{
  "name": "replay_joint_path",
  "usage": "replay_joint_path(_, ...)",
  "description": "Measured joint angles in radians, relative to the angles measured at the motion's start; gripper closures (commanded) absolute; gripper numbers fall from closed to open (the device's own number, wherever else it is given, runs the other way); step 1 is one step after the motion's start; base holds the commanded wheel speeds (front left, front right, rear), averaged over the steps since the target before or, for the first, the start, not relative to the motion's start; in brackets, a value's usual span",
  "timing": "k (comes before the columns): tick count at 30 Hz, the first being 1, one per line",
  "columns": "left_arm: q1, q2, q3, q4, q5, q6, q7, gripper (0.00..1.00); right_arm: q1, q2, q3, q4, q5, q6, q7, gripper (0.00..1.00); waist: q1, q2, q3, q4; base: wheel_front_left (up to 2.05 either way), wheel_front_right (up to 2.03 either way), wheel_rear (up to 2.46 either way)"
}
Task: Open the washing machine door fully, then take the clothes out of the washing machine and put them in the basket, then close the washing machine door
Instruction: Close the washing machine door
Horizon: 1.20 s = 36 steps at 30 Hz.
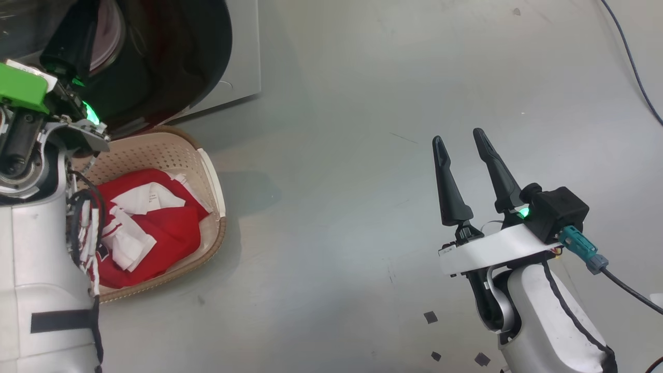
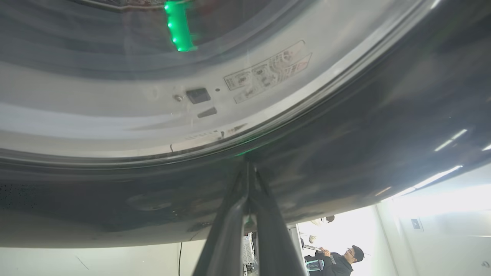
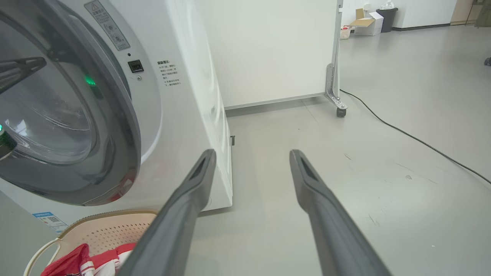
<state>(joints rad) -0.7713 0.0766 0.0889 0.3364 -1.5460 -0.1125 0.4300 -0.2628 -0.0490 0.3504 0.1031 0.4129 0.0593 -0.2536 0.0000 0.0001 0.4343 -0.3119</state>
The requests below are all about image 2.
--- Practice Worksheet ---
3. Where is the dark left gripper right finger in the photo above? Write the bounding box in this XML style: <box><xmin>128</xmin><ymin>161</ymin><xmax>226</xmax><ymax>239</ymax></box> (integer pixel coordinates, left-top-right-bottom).
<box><xmin>249</xmin><ymin>165</ymin><xmax>307</xmax><ymax>276</ymax></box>

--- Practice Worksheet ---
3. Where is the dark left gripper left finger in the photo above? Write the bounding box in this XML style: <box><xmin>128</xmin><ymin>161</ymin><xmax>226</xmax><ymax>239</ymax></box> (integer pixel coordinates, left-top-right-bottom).
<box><xmin>193</xmin><ymin>163</ymin><xmax>250</xmax><ymax>276</ymax></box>

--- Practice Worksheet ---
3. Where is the dark washing machine door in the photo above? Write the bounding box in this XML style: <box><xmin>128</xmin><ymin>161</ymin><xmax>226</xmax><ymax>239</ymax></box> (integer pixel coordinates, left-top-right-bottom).
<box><xmin>0</xmin><ymin>0</ymin><xmax>491</xmax><ymax>248</ymax></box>

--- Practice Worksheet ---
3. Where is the white equipment box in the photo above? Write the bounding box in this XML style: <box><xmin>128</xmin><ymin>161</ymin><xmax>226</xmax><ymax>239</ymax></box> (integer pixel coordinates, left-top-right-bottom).
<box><xmin>242</xmin><ymin>232</ymin><xmax>256</xmax><ymax>266</ymax></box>

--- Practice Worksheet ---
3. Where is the person in black jacket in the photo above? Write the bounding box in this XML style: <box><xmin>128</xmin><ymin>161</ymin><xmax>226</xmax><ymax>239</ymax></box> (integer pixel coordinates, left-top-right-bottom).
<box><xmin>303</xmin><ymin>245</ymin><xmax>365</xmax><ymax>276</ymax></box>

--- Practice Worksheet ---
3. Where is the grey warning sticker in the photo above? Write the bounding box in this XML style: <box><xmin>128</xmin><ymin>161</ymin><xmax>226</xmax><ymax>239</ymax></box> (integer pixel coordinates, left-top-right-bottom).
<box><xmin>224</xmin><ymin>40</ymin><xmax>312</xmax><ymax>104</ymax></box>

